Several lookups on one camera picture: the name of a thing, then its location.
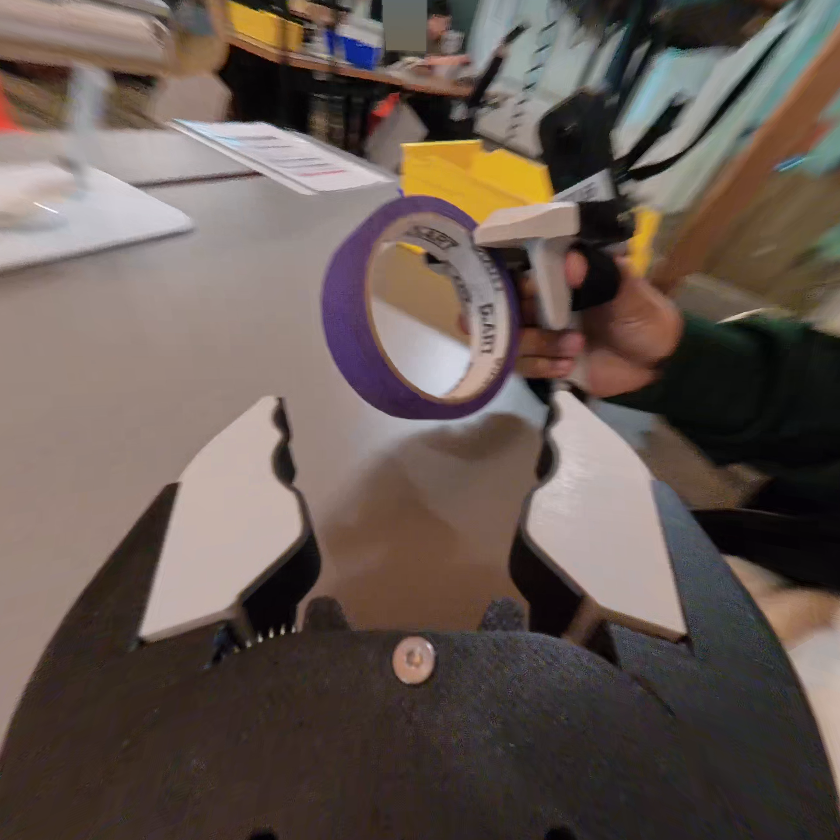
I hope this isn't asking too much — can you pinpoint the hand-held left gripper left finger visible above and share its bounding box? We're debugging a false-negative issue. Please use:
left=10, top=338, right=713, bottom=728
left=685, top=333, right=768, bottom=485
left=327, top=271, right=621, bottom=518
left=138, top=395, right=322, bottom=647

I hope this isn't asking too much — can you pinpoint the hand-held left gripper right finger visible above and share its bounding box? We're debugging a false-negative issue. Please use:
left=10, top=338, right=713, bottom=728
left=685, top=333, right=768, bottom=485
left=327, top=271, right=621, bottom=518
left=509, top=392, right=690, bottom=648

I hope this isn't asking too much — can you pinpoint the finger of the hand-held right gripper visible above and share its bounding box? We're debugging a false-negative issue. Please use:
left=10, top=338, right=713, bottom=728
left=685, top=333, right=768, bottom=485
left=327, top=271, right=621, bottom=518
left=474, top=202, right=581, bottom=332

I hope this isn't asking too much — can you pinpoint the yellow plastic bin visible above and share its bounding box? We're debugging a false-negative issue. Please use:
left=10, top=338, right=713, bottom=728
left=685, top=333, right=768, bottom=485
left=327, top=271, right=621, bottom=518
left=400, top=139, right=662, bottom=277

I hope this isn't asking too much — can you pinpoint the purple masking tape roll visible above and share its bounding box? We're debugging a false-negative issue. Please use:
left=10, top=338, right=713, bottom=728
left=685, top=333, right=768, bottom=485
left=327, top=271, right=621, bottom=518
left=321, top=195, right=524, bottom=421

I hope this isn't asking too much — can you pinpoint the person's right forearm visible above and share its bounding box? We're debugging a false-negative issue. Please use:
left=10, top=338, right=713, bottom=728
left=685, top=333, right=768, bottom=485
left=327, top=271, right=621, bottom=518
left=604, top=314, right=840, bottom=473

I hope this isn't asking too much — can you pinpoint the person's right hand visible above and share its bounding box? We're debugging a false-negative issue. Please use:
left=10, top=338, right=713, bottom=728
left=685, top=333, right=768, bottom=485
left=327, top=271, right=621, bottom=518
left=518, top=249, right=685, bottom=399

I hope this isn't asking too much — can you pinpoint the dark green jacket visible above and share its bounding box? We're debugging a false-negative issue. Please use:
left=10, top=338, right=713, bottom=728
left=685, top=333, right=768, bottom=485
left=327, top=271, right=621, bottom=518
left=689, top=459, right=840, bottom=592

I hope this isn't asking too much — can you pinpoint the laminated paper sheet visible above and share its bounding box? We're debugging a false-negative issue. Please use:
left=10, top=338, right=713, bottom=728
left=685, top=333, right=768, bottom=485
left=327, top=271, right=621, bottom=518
left=171, top=118, right=396, bottom=196

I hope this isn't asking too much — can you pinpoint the yellow storage bin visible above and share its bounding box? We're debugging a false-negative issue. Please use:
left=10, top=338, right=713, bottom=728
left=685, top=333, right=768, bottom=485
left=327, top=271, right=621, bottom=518
left=226, top=0, right=306, bottom=52

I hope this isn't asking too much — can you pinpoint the white monitor stand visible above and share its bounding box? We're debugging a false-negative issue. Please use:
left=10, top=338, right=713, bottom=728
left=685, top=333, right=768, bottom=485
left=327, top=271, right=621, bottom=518
left=0, top=66, right=196, bottom=274

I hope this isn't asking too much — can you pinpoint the wooden post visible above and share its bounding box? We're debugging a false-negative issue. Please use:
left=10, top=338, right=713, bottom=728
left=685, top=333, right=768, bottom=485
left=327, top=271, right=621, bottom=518
left=650, top=33, right=840, bottom=293

